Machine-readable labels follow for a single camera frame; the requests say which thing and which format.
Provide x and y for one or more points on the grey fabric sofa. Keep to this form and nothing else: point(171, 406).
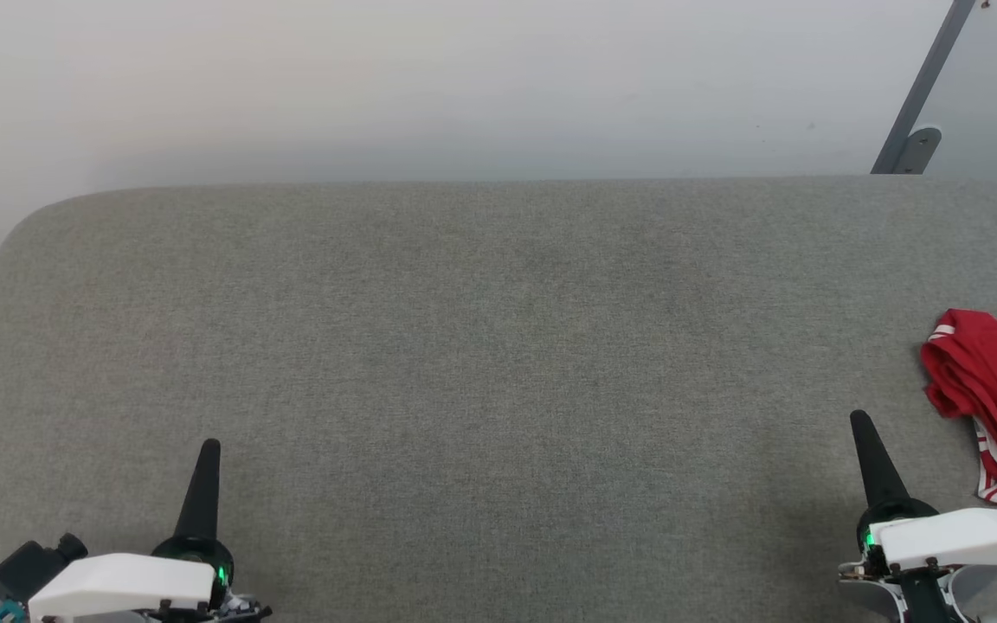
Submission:
point(498, 372)

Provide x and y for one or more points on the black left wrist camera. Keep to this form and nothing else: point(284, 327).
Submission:
point(31, 567)

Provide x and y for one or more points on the grey slanted metal bar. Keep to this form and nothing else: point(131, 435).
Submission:
point(931, 73)

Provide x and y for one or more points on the red white sports shirt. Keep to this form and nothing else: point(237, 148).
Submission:
point(996, 381)

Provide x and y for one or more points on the grey metal bracket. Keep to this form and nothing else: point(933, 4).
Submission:
point(918, 151)

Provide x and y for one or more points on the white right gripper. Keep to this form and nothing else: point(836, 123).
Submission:
point(957, 536)

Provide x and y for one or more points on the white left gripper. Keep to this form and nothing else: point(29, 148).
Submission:
point(118, 584)

